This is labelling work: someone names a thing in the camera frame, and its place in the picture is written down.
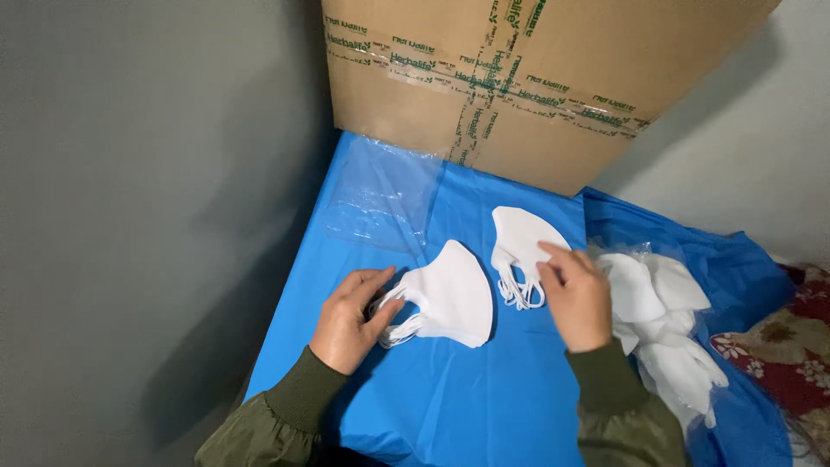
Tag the flat clear plastic bag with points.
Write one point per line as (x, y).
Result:
(382, 194)

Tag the person's left hand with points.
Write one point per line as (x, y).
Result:
(340, 324)

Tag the crumpled clear plastic bag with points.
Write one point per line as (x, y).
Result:
(703, 324)

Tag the blue plastic table sheet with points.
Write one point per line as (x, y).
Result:
(467, 402)

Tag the thick stack white face masks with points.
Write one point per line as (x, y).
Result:
(451, 295)

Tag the person's right hand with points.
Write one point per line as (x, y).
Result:
(580, 305)

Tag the red floral blanket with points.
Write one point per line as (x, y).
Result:
(788, 350)

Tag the thin stack white face masks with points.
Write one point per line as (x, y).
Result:
(519, 237)

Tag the loose pile white face masks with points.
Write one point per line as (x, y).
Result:
(661, 311)

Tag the taped brown cardboard box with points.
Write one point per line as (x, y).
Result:
(570, 78)

